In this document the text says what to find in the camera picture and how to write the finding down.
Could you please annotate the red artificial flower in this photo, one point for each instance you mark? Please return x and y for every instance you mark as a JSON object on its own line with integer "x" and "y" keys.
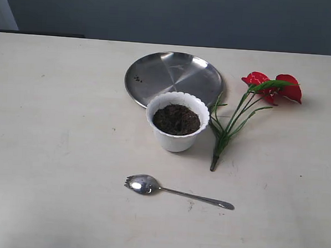
{"x": 260, "y": 95}

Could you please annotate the round stainless steel plate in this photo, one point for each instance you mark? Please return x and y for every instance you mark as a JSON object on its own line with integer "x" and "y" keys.
{"x": 164, "y": 72}

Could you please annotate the dark brown potting soil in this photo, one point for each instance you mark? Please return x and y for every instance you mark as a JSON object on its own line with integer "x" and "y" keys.
{"x": 176, "y": 120}

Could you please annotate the stainless steel spork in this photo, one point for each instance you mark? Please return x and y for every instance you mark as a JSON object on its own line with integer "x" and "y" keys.
{"x": 148, "y": 185}

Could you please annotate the white scalloped plastic pot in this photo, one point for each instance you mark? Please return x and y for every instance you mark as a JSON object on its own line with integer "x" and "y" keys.
{"x": 173, "y": 142}

